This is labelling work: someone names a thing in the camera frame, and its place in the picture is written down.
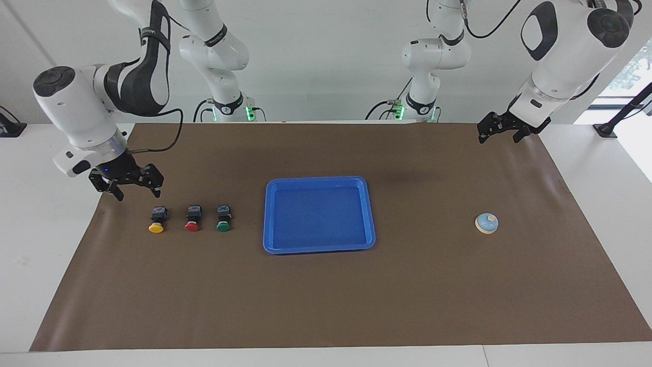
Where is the red push button switch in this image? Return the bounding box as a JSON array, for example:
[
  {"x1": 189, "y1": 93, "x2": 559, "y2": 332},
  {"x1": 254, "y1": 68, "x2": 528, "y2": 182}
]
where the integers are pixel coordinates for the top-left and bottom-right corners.
[{"x1": 184, "y1": 205, "x2": 203, "y2": 233}]

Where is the blue plastic tray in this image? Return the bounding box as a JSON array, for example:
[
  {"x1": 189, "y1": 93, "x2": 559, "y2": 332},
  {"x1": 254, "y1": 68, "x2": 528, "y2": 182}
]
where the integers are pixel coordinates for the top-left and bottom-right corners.
[{"x1": 262, "y1": 176, "x2": 376, "y2": 255}]

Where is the green push button switch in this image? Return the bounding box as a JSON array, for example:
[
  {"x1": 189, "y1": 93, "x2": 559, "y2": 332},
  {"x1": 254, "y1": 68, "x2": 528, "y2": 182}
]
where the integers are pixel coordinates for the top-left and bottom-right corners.
[{"x1": 215, "y1": 204, "x2": 233, "y2": 233}]

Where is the brown table mat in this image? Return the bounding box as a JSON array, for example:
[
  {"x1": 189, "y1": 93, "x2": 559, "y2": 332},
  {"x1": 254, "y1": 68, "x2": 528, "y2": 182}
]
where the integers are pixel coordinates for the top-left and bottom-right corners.
[{"x1": 29, "y1": 122, "x2": 652, "y2": 352}]

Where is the black clamp stand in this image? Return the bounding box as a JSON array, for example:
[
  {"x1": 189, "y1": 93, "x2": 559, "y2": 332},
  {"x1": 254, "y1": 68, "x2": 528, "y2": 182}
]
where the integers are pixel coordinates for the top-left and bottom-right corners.
[{"x1": 593, "y1": 82, "x2": 652, "y2": 138}]

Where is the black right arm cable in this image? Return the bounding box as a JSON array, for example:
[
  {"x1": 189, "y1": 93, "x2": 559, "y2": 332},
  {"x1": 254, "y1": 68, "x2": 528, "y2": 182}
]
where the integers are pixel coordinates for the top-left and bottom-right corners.
[{"x1": 126, "y1": 108, "x2": 184, "y2": 154}]

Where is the black desk mount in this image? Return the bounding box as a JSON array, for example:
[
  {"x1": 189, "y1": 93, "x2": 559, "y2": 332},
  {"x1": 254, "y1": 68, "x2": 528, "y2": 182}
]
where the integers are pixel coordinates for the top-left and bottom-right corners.
[{"x1": 0, "y1": 106, "x2": 27, "y2": 138}]

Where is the yellow push button switch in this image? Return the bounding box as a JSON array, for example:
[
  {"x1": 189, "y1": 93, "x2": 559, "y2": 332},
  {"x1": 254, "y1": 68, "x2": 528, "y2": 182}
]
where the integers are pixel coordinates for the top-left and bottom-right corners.
[{"x1": 148, "y1": 205, "x2": 169, "y2": 234}]

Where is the light blue call bell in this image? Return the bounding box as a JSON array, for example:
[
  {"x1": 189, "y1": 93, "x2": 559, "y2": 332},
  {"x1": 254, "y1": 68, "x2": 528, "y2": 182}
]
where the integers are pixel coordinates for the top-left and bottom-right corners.
[{"x1": 475, "y1": 213, "x2": 499, "y2": 235}]

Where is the black left base cable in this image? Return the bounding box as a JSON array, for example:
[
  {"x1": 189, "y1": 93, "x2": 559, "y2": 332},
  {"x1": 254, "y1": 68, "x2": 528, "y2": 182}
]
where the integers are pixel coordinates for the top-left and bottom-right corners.
[{"x1": 365, "y1": 99, "x2": 404, "y2": 121}]

